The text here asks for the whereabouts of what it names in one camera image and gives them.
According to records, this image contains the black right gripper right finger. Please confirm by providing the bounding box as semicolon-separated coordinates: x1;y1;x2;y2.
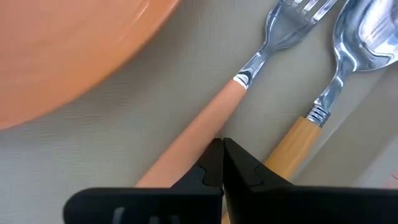
222;138;398;224

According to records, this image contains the beige serving tray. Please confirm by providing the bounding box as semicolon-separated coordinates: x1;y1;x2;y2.
0;0;398;224

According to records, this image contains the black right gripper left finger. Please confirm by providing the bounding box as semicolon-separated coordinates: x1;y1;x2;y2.
63;138;224;224

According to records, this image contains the orange plate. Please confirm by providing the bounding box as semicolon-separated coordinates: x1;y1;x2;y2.
0;0;182;131

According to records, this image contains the spoon with wooden handle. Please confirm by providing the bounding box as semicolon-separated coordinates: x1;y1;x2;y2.
263;0;398;181

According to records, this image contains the fork with orange handle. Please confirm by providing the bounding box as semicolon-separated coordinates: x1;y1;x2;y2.
135;0;338;189

